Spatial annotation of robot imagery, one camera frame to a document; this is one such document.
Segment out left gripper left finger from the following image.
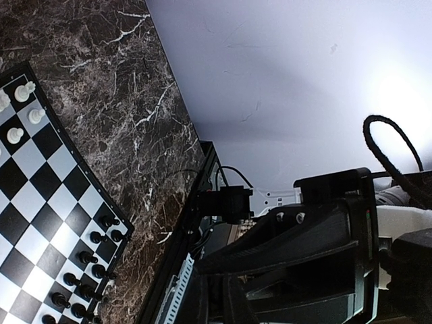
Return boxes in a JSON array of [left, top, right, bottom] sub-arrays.
[[182, 275, 209, 324]]

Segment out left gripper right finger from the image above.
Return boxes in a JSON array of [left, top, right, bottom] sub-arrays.
[[223, 274, 259, 323]]

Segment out black back-row piece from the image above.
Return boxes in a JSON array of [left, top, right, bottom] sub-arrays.
[[110, 229, 130, 243]]

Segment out black white chessboard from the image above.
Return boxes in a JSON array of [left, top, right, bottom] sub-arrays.
[[1, 62, 134, 323]]

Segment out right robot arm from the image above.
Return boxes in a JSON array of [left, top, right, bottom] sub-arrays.
[[180, 115, 431, 323]]

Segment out white pawn a-file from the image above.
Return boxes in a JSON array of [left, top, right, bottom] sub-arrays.
[[28, 109, 46, 125]]

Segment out white pawn b-file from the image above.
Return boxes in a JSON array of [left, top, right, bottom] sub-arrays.
[[7, 128, 24, 144]]

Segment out white rook a-file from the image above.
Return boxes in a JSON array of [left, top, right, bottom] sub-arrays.
[[14, 81, 36, 103]]

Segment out white knight b-file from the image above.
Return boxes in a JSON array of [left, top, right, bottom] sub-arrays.
[[0, 89, 11, 112]]

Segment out white perforated cable tray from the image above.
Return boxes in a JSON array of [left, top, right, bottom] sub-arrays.
[[155, 253, 194, 324]]

